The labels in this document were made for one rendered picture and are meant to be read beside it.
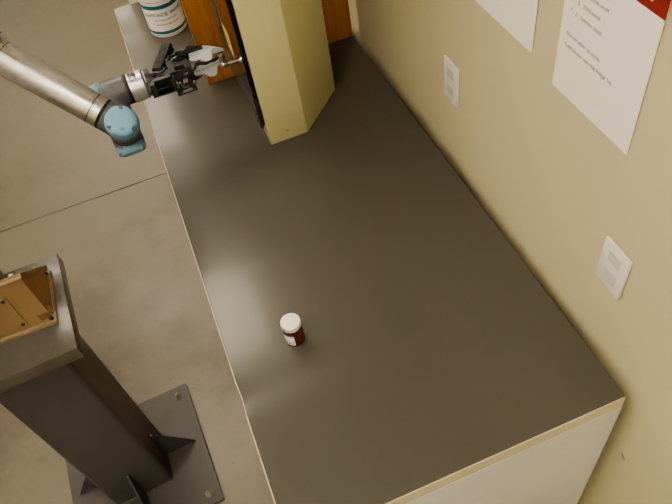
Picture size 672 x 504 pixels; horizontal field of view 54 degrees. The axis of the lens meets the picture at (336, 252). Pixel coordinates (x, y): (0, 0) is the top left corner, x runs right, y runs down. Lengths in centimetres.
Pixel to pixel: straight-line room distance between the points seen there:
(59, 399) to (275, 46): 106
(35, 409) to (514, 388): 120
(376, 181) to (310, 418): 67
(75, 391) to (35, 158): 213
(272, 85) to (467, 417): 97
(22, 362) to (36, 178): 211
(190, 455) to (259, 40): 144
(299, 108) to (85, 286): 154
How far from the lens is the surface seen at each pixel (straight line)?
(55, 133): 394
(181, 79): 179
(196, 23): 209
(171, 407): 258
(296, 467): 135
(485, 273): 155
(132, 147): 176
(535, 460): 148
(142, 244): 311
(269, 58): 175
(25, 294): 164
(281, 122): 187
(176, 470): 247
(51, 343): 169
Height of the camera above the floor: 218
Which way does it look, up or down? 51 degrees down
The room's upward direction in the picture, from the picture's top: 12 degrees counter-clockwise
